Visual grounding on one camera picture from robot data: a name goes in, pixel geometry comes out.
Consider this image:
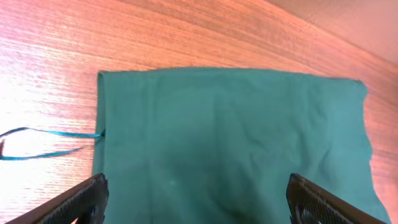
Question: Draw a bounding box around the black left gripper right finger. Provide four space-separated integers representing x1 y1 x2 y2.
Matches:
286 174 382 224

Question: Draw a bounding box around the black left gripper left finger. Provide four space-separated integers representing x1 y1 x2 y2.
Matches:
7 173 109 224

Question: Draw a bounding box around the green cloth garment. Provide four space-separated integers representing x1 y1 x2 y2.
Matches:
91 67 389 223

